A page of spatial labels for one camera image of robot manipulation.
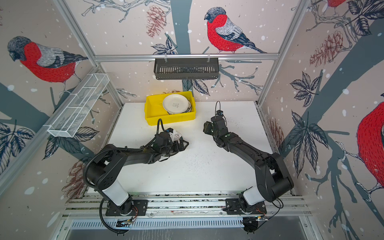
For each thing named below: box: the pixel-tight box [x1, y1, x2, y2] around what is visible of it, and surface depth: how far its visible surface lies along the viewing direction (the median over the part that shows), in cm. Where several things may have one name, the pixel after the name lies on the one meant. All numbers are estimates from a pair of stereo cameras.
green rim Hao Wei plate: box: [167, 99, 192, 115], surface depth 112 cm
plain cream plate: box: [162, 93, 189, 113], surface depth 116 cm
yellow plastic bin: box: [145, 91, 196, 126], surface depth 109 cm
